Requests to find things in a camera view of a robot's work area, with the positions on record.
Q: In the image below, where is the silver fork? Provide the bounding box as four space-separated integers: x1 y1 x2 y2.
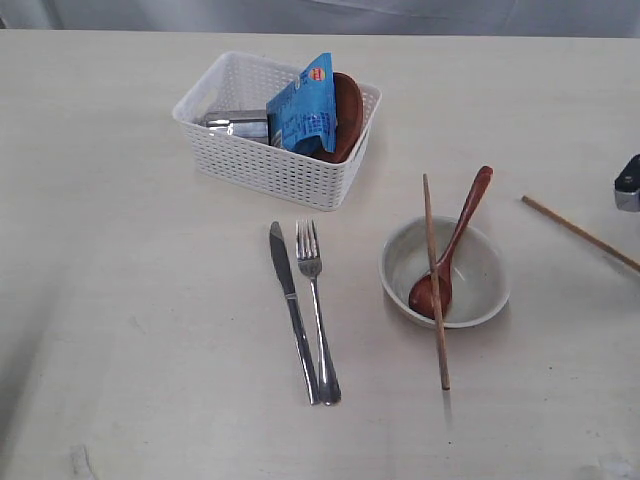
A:
296 220 342 405

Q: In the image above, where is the silver table knife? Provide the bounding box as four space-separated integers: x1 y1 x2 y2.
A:
269 221 319 405

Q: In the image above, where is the brown wooden spoon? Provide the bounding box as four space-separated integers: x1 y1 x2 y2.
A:
408 166 493 319

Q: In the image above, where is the brown wooden chopstick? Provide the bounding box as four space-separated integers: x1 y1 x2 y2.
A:
422 173 450 391
520 195 639 273

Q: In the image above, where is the brown wooden plate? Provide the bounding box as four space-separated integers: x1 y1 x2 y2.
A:
312 72 364 164

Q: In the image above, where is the white ceramic bowl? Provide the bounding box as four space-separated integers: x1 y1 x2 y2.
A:
379 216 510 329

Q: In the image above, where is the blue snack bag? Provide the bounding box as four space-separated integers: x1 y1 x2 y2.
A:
266 52 337 156

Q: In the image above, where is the steel cup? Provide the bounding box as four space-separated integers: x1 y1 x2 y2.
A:
196 110 270 145

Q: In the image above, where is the white perforated plastic basket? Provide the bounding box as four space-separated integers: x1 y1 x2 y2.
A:
172 51 381 211

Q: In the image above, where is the grey curtain backdrop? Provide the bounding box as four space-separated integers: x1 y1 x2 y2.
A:
1 1 639 38

